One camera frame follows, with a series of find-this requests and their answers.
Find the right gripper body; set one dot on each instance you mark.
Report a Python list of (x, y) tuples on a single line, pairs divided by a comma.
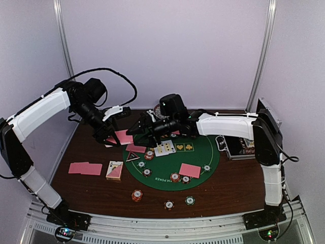
[(160, 128)]

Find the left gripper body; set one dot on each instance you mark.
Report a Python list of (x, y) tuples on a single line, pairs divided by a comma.
[(84, 111)]

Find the red backed card deck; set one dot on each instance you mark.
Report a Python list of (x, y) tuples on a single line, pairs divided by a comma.
[(122, 136)]

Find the red card pulled from deck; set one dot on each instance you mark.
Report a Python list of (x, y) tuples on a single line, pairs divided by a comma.
[(135, 148)]

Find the red 5 chip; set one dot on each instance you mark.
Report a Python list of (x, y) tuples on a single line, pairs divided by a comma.
[(175, 177), (149, 155)]

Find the community card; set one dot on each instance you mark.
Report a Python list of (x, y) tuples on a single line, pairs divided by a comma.
[(159, 150), (168, 147)]

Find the black triangular all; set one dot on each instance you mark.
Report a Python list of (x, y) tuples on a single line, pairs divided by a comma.
[(132, 156)]

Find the dealt red card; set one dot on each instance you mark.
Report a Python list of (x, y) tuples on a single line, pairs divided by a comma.
[(91, 169), (78, 168)]

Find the red orange chip stack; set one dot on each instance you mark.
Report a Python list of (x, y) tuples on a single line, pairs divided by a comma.
[(137, 195)]

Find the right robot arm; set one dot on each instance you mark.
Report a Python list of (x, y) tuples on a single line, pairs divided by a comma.
[(258, 128)]

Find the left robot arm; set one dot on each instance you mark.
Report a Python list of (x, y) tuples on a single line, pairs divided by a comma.
[(76, 97)]

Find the patterned saucer plate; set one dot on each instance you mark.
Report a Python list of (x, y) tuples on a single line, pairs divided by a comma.
[(157, 112)]

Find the card deck box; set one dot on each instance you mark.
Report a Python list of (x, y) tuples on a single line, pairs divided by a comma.
[(114, 170)]

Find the green round poker mat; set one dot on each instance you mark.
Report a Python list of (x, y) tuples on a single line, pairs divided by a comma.
[(199, 151)]

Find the aluminium poker case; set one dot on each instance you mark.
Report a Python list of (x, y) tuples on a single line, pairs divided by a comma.
[(237, 148)]

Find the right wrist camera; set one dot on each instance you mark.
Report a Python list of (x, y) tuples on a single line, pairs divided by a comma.
[(150, 116)]

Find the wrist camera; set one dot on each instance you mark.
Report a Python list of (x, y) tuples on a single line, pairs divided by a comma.
[(116, 111), (150, 116)]

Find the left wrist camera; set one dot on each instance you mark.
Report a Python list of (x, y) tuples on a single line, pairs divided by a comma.
[(116, 111)]

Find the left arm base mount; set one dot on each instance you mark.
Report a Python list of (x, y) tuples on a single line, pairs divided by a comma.
[(70, 226)]

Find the aluminium front rail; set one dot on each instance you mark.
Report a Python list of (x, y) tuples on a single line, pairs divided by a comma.
[(216, 229)]

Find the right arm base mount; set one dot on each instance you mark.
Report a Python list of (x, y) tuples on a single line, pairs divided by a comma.
[(267, 224)]

